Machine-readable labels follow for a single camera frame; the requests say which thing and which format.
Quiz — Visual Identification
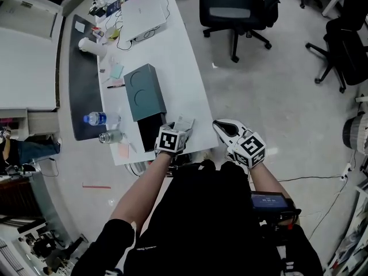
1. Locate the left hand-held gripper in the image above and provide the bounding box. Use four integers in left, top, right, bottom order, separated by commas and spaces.
154, 121, 194, 156

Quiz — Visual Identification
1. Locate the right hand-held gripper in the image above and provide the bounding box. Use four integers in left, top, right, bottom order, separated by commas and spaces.
212, 118, 267, 169

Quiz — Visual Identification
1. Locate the clear plastic packet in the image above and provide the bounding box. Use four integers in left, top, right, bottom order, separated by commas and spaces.
175, 114, 196, 132

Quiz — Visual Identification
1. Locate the dark green drawer box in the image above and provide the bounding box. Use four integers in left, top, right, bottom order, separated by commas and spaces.
122, 63, 169, 154

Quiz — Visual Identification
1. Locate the person's right forearm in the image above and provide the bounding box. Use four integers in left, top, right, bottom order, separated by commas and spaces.
250, 161, 286, 196

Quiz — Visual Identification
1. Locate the person's left forearm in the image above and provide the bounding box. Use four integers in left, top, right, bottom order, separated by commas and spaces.
109, 151, 172, 232

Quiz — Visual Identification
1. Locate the silver pen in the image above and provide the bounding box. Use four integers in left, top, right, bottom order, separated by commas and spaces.
122, 132, 138, 154

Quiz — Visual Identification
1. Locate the small glass jar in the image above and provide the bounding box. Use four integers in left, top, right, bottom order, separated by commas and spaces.
98, 129, 124, 145

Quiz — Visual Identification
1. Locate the clear plastic water bottle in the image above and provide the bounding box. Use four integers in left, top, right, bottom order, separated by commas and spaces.
83, 111, 121, 126

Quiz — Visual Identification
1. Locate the green sticky note pad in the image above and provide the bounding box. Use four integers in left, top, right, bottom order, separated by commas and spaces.
110, 63, 124, 79

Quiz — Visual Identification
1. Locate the person's black clothing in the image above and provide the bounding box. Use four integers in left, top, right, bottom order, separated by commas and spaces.
70, 159, 324, 276

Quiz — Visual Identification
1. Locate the red floor strip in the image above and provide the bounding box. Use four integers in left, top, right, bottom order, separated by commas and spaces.
82, 182, 112, 189

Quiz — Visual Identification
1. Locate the dark grey desk panel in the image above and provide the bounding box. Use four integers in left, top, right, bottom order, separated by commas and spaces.
68, 14, 104, 141

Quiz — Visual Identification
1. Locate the white power strip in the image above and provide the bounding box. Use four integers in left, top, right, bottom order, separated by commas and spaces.
340, 162, 353, 181

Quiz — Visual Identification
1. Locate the white tumbler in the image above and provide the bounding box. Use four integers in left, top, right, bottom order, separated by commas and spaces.
78, 37, 108, 58

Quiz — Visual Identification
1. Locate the white laptop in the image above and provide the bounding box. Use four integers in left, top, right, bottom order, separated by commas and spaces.
120, 0, 168, 42

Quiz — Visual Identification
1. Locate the black office chair grey patch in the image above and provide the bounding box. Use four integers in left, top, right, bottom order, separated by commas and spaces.
199, 0, 279, 63

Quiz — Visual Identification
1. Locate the grey trash bin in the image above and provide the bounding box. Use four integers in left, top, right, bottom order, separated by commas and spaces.
342, 112, 368, 152

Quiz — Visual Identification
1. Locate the blue booklet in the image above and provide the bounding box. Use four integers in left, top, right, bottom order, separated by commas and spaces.
106, 0, 127, 17

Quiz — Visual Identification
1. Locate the grey shelf cabinet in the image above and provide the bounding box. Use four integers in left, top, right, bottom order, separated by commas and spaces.
0, 108, 61, 139

